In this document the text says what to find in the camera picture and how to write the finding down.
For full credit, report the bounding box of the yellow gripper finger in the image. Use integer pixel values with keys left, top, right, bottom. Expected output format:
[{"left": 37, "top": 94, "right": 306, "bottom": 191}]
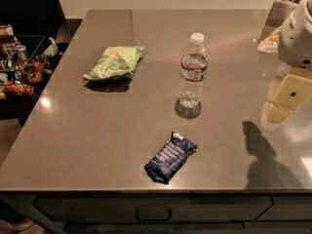
[{"left": 265, "top": 69, "right": 312, "bottom": 124}]

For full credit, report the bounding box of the black wire basket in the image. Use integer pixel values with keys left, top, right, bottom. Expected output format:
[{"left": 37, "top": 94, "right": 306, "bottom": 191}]
[{"left": 0, "top": 35, "right": 62, "bottom": 120}]

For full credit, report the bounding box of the clear plastic water bottle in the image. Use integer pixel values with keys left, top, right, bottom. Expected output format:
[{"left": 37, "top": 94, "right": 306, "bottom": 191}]
[{"left": 178, "top": 32, "right": 210, "bottom": 108}]

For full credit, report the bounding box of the green jalapeno chip bag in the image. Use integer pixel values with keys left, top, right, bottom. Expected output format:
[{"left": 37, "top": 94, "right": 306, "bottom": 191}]
[{"left": 84, "top": 46, "right": 144, "bottom": 81}]

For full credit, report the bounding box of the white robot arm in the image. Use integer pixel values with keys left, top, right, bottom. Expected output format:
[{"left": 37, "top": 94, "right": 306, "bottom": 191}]
[{"left": 263, "top": 0, "right": 312, "bottom": 123}]

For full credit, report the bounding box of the red snack package in basket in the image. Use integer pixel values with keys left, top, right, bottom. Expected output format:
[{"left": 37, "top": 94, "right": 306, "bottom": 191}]
[{"left": 4, "top": 83, "right": 34, "bottom": 96}]

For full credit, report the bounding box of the metal can in basket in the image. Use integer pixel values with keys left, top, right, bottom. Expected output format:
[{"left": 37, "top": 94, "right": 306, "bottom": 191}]
[{"left": 16, "top": 45, "right": 28, "bottom": 66}]

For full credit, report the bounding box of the green bag in basket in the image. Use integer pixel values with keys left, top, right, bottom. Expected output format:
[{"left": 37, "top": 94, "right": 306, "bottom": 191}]
[{"left": 44, "top": 37, "right": 59, "bottom": 59}]

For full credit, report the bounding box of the black drawer handle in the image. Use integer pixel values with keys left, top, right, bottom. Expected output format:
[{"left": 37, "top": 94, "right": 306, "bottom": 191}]
[{"left": 136, "top": 206, "right": 172, "bottom": 222}]

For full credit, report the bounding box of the blue snack bar wrapper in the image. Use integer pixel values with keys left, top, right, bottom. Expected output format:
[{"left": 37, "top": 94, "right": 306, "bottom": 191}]
[{"left": 144, "top": 132, "right": 197, "bottom": 184}]

